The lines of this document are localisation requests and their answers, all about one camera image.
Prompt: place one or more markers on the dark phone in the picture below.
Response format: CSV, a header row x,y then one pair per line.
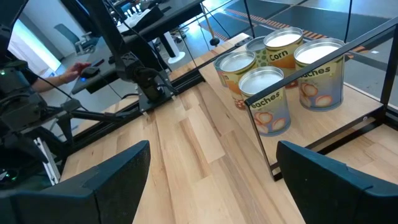
x,y
98,62

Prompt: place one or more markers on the peaches can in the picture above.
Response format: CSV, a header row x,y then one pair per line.
x,y
267,109
323,93

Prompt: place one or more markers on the blue office chair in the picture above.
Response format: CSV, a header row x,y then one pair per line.
x,y
66,34

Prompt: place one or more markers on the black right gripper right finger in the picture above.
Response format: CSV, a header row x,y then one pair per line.
x,y
342,199

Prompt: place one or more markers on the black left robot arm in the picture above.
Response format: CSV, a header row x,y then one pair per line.
x,y
146,81

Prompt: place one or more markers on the black computer mouse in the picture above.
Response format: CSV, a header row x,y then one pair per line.
x,y
90,72

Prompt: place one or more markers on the black striped floor mat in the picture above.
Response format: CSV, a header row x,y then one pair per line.
x,y
227,25

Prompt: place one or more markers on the green peas can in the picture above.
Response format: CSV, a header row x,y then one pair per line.
x,y
261,57

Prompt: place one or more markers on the silver aluminium bar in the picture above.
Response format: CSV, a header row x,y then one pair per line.
x,y
46,161

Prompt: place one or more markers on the person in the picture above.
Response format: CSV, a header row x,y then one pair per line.
x,y
71,73

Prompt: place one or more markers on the black aluminium table frame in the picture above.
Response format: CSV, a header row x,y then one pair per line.
x,y
189,79

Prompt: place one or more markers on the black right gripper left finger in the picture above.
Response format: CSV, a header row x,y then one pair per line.
x,y
77,199

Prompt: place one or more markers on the dark grey desk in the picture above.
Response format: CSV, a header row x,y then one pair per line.
x,y
107,77

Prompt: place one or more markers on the pole with black base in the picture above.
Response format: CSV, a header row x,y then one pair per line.
x,y
214,41

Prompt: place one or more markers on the orange corn can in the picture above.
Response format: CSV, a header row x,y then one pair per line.
x,y
237,63
281,57

